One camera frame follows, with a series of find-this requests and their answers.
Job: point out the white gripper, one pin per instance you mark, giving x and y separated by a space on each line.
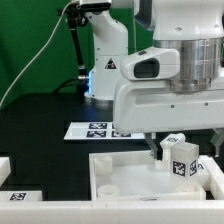
144 102

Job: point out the white square tabletop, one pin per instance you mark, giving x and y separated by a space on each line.
132 176

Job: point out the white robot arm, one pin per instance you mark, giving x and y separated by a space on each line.
177 84

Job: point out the white fiducial marker sheet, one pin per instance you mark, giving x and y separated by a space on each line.
96 130

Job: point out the white right wall block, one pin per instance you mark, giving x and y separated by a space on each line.
216 186

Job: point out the white wall block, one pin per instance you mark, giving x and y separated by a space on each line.
216 186
5 169

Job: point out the white front wall rail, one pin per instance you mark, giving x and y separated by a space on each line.
139 212

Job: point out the camera on mount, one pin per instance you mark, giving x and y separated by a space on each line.
91 5

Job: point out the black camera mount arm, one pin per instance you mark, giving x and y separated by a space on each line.
76 17

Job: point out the white left wall block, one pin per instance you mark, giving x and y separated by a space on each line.
5 169

